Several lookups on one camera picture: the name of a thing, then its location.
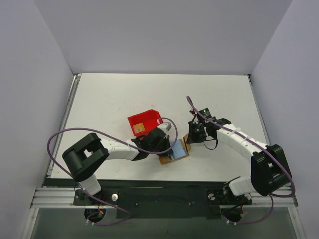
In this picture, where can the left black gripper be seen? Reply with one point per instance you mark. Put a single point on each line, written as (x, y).
(164, 144)

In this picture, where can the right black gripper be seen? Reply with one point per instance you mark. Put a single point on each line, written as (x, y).
(197, 132)

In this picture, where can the orange credit card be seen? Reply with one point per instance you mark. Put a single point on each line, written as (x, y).
(138, 128)
(187, 146)
(167, 159)

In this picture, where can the red plastic bin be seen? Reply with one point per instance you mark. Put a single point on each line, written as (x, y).
(150, 119)

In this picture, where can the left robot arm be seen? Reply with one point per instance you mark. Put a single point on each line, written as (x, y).
(87, 155)

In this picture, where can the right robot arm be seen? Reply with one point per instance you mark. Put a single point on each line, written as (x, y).
(269, 170)

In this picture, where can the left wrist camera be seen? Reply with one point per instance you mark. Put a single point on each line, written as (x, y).
(165, 127)

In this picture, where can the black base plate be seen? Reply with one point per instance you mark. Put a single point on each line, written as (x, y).
(164, 199)

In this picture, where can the aluminium frame rail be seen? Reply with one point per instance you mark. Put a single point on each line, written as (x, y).
(64, 198)

